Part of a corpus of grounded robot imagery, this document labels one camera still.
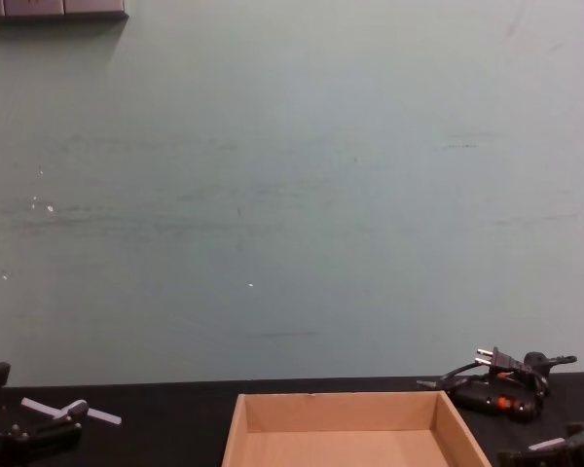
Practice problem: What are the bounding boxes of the black table cloth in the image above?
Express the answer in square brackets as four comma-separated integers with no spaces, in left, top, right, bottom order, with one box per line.
[0,371,584,467]

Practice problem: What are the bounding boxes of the shallow brown cardboard tray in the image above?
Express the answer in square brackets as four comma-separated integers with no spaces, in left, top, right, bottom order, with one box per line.
[221,391,493,467]

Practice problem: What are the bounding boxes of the black corded tool orange parts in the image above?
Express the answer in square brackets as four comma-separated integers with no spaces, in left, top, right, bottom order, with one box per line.
[417,345,578,424]

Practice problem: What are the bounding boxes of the pale green wall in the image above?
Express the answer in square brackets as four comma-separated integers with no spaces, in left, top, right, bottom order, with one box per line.
[0,0,584,389]

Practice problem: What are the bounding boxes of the dark wall-mounted fixture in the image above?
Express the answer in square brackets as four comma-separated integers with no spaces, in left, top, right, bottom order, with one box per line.
[0,0,130,24]

